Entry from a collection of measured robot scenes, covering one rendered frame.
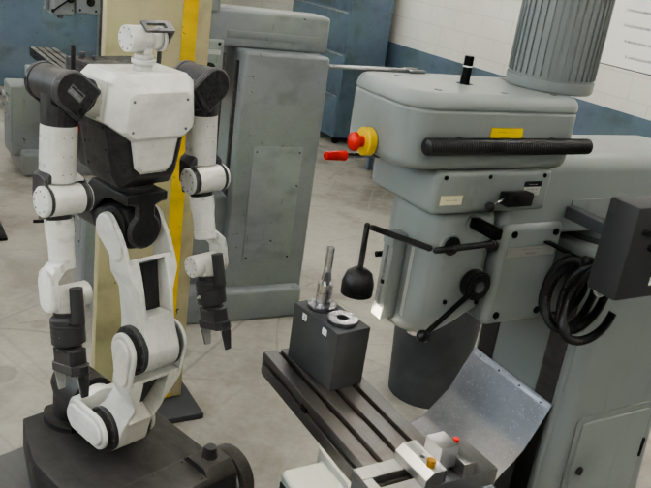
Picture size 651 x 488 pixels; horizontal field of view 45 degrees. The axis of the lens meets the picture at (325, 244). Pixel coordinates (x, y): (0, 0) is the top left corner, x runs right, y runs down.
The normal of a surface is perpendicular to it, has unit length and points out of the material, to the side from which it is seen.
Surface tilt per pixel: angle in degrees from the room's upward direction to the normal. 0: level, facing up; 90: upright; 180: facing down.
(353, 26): 90
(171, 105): 90
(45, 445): 0
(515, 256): 90
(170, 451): 0
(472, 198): 90
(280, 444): 0
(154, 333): 66
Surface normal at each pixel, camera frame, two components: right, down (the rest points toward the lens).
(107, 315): 0.48, 0.37
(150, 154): 0.73, 0.33
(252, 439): 0.14, -0.93
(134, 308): -0.68, 0.18
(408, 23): -0.87, 0.06
